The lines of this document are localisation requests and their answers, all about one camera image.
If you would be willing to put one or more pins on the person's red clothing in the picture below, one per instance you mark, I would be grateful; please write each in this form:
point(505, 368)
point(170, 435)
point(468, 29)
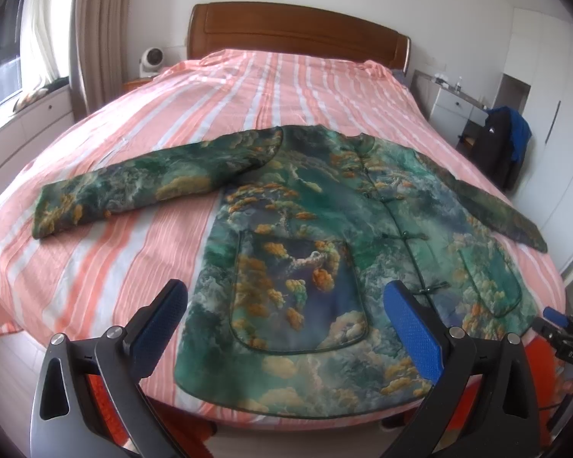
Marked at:
point(472, 420)

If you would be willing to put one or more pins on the green printed padded jacket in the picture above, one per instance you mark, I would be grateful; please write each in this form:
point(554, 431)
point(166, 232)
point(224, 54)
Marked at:
point(305, 229)

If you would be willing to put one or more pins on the white wardrobe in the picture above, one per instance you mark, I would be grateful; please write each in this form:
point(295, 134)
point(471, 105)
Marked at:
point(549, 105)

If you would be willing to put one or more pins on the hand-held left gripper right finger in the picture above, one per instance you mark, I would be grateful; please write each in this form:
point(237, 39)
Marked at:
point(410, 324)

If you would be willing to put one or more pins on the wooden nightstand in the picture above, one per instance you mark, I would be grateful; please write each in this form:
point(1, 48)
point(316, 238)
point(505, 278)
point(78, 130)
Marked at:
point(136, 83)

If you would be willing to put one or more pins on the white window bench cabinet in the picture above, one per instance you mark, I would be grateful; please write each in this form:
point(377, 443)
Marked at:
point(24, 138)

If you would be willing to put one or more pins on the window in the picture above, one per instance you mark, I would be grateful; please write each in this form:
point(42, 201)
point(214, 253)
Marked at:
point(5, 57)

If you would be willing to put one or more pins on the beige curtain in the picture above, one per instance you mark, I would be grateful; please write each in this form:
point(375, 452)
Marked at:
point(105, 33)

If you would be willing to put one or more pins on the pink striped bed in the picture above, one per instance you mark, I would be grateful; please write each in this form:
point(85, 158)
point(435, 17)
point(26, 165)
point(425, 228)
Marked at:
point(286, 95)

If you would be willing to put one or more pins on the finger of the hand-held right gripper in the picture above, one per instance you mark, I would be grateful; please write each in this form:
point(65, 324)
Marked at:
point(552, 316)

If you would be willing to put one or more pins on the wooden bed headboard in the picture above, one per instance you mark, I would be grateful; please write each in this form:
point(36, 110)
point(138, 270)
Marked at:
point(291, 24)

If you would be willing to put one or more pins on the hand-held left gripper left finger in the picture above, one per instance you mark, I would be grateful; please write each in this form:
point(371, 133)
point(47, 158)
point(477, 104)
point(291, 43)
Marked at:
point(164, 317)

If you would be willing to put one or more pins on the blue jacket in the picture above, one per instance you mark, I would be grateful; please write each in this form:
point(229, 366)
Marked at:
point(520, 136)

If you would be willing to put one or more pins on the small white fan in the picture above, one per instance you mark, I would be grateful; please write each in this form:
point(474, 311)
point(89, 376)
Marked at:
point(150, 59)

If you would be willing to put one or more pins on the white desk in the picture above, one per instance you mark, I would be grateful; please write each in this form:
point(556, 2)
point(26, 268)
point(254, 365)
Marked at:
point(446, 105)

